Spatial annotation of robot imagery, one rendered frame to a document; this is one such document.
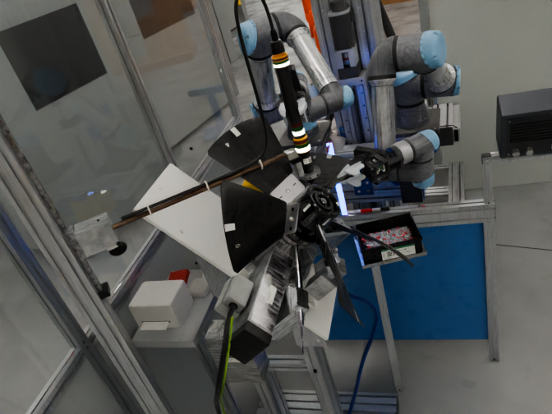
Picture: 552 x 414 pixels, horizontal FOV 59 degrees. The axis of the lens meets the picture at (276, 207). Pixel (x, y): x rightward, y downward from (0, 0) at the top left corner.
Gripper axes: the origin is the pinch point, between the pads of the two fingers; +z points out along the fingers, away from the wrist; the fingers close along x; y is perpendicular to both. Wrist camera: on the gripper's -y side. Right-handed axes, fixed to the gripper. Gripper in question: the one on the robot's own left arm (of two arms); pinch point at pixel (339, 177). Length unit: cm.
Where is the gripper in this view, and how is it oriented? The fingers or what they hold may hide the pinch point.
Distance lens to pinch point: 158.2
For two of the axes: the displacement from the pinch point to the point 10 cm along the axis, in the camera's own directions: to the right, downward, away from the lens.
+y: 4.2, 4.8, -7.7
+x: 2.1, 7.7, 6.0
